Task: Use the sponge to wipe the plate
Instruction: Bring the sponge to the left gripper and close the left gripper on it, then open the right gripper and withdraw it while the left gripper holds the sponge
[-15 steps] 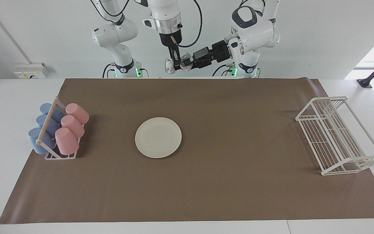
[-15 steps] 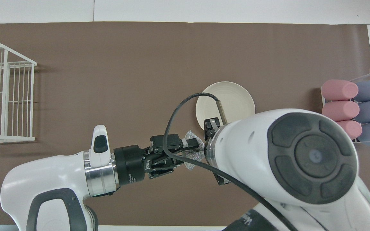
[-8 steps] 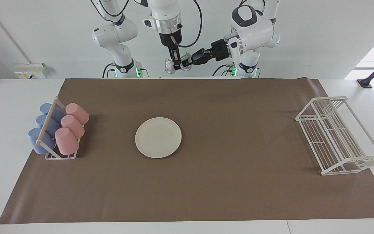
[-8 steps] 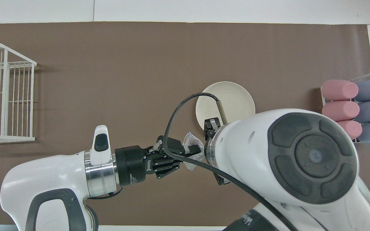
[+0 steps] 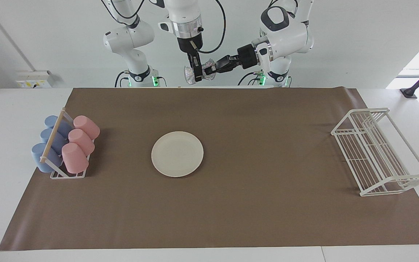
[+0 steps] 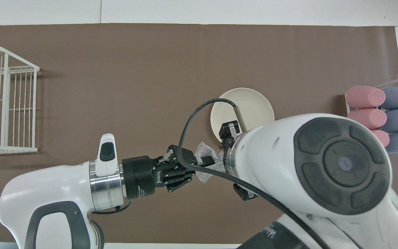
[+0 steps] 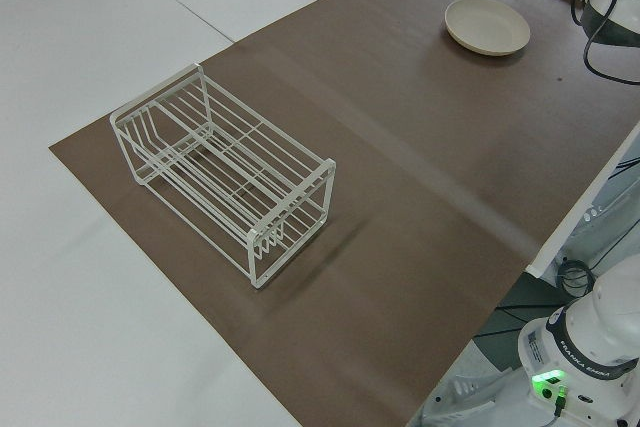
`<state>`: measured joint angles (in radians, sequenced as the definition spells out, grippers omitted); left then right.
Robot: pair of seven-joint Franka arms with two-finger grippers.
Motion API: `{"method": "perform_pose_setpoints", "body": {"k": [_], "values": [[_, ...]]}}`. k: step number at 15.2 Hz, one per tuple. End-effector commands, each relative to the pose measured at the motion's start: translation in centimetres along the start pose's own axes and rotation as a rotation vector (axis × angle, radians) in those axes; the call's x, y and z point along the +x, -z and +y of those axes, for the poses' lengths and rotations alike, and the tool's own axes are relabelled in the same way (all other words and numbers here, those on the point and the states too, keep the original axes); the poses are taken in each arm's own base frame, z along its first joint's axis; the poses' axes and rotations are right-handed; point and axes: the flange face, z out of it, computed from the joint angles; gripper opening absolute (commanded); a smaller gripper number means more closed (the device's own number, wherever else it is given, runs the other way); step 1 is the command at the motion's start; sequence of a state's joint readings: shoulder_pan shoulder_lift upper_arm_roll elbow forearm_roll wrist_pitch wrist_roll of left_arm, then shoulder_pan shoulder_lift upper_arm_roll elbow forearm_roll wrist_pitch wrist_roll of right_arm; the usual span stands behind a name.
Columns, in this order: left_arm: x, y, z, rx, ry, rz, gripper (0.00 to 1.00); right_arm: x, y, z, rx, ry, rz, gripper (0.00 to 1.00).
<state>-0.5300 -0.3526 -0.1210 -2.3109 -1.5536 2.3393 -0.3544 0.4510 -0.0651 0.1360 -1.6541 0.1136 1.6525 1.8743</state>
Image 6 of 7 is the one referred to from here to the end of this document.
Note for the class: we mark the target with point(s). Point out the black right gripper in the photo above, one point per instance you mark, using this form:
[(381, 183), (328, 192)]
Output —
[(226, 147)]

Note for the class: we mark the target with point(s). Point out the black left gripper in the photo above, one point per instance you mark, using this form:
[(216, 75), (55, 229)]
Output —
[(138, 178)]

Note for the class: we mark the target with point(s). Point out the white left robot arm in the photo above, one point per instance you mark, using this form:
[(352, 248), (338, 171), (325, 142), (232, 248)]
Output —
[(47, 186)]

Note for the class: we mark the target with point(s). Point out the brown paper table mat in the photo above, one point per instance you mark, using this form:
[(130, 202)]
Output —
[(116, 103)]

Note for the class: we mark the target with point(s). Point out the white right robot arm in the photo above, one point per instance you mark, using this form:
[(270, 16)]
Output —
[(271, 155)]

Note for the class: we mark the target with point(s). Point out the clear acrylic cup holder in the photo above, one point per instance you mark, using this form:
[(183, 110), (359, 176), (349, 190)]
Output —
[(347, 109)]

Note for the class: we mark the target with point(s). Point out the silver mesh sponge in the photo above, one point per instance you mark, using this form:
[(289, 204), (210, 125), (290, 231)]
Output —
[(207, 149)]

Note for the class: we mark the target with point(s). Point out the pink cup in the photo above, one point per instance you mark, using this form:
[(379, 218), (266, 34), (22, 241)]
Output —
[(371, 117), (361, 97), (382, 137)]

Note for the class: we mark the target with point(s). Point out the cream round plate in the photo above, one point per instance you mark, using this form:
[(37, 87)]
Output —
[(254, 107)]

